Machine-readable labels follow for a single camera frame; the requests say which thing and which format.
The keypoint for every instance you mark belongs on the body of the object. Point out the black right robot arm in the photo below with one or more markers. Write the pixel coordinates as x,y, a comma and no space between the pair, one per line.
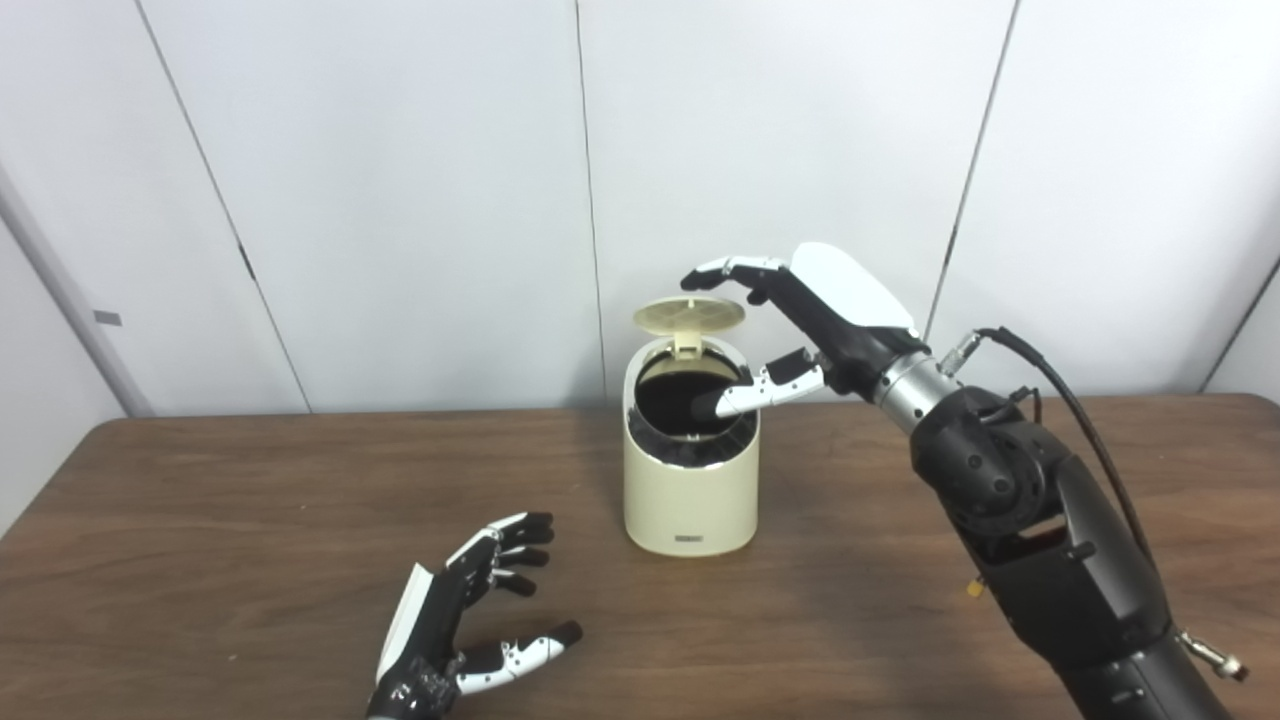
1060,560

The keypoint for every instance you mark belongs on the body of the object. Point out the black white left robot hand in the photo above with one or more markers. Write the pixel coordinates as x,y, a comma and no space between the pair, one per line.
430,620

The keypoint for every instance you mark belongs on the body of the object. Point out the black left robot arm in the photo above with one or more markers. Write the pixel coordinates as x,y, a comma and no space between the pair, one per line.
385,716

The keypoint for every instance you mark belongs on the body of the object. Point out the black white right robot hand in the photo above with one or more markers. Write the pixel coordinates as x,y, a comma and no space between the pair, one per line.
850,310

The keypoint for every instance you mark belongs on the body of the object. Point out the black bin liner bag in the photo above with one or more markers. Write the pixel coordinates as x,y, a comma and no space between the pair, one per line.
670,400

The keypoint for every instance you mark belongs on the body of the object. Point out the cream-colored round bin lid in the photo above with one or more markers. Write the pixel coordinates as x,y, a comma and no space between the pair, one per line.
688,313

